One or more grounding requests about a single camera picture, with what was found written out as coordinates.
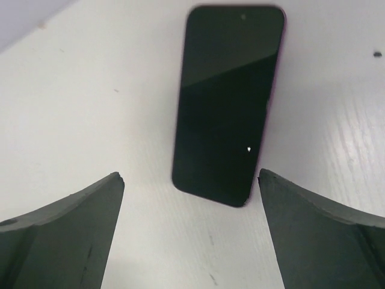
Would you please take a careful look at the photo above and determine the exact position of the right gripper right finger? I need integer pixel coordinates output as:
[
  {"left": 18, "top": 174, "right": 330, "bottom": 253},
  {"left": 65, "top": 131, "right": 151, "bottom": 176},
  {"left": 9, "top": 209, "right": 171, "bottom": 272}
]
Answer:
[{"left": 258, "top": 169, "right": 384, "bottom": 288}]

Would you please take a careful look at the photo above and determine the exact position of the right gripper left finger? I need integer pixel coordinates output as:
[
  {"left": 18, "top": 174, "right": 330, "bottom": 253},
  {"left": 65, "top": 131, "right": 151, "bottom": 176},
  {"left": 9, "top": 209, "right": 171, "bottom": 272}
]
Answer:
[{"left": 1, "top": 172, "right": 125, "bottom": 288}]

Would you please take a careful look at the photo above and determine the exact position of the purple-case smartphone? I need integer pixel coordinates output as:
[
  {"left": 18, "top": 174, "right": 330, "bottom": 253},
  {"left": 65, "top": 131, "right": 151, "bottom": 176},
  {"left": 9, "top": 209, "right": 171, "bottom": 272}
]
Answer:
[{"left": 171, "top": 4, "right": 286, "bottom": 208}]

